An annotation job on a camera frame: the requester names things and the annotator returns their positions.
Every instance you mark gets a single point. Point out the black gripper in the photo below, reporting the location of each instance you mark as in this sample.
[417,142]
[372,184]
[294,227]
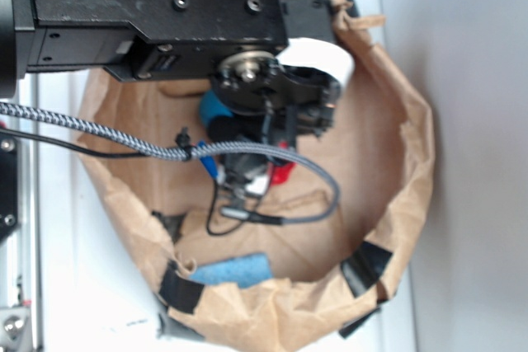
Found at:
[272,117]

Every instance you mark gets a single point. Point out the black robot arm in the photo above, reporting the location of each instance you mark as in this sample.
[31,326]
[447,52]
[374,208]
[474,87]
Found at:
[238,45]

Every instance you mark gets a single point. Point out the blue sponge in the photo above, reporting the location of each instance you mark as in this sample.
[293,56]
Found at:
[244,271]

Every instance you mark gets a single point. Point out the aluminium frame rail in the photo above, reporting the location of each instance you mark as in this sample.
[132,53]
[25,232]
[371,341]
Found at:
[21,301]

